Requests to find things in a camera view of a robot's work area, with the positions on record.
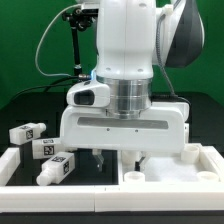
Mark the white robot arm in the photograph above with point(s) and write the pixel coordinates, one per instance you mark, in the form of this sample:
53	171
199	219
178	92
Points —
114	110

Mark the black camera stand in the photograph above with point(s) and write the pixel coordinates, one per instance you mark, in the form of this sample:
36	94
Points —
79	20

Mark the white square tabletop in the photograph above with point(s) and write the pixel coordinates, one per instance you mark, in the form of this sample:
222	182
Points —
196	163

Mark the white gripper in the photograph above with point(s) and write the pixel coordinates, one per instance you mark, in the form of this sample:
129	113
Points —
160	128

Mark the white U-shaped fence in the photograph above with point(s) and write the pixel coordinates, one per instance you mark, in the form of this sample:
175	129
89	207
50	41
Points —
125	196

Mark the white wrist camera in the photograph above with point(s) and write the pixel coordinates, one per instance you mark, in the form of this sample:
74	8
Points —
89	94

